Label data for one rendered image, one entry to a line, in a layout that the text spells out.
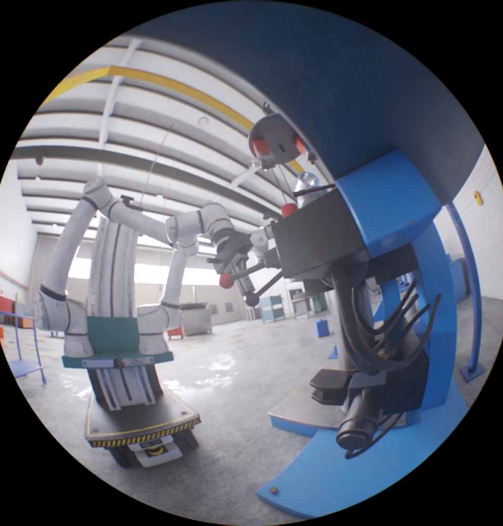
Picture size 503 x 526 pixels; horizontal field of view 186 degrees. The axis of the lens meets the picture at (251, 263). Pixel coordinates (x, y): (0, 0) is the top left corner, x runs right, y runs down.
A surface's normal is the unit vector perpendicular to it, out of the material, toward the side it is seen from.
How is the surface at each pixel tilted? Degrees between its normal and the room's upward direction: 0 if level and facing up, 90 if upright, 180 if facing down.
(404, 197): 90
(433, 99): 180
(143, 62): 173
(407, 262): 90
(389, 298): 90
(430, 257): 90
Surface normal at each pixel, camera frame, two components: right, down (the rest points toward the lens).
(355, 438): -0.71, -0.08
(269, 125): 0.18, 0.94
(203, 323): 0.62, -0.34
